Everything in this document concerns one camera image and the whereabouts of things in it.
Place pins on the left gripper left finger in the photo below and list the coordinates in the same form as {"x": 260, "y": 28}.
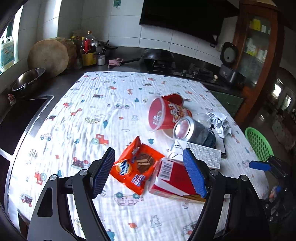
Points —
{"x": 51, "y": 219}

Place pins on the black gas stove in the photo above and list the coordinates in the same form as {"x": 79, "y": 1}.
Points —
{"x": 200, "y": 71}

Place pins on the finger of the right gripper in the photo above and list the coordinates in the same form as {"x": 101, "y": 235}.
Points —
{"x": 259, "y": 165}

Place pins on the white printed paper box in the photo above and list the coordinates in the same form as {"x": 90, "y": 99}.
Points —
{"x": 212, "y": 157}

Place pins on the clear plastic cup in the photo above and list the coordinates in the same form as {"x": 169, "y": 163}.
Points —
{"x": 203, "y": 119}

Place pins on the black wok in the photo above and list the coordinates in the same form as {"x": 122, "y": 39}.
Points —
{"x": 155, "y": 59}

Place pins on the steel bowl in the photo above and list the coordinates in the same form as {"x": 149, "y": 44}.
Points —
{"x": 28, "y": 80}

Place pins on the red cartoon paper cup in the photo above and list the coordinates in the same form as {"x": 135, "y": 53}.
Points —
{"x": 163, "y": 112}

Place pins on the yellow-label oil bottle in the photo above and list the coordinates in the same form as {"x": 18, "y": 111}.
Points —
{"x": 88, "y": 48}

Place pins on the detergent bottle on windowsill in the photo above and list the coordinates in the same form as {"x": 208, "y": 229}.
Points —
{"x": 7, "y": 54}

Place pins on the green plastic basket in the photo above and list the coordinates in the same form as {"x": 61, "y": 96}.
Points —
{"x": 259, "y": 144}

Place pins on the round wooden chopping board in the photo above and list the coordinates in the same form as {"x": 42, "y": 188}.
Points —
{"x": 54, "y": 54}

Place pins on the black range hood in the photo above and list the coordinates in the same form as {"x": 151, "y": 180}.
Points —
{"x": 201, "y": 19}

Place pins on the black rice cooker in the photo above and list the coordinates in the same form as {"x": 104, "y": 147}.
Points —
{"x": 228, "y": 57}

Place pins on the blue Pepsi can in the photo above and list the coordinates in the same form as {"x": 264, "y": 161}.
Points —
{"x": 189, "y": 130}

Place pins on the wooden glass cabinet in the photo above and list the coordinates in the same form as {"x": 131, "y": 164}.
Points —
{"x": 259, "y": 37}

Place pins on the pink cloth rag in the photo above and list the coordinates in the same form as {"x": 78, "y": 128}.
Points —
{"x": 115, "y": 62}

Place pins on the orange Ovaltine snack wrapper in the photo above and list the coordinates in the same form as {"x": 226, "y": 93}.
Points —
{"x": 136, "y": 165}

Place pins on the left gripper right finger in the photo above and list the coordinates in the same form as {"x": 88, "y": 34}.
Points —
{"x": 246, "y": 217}

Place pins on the red milk carton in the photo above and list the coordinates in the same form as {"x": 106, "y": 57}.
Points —
{"x": 171, "y": 180}

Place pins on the small white jar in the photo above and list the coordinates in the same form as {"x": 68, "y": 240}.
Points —
{"x": 100, "y": 58}

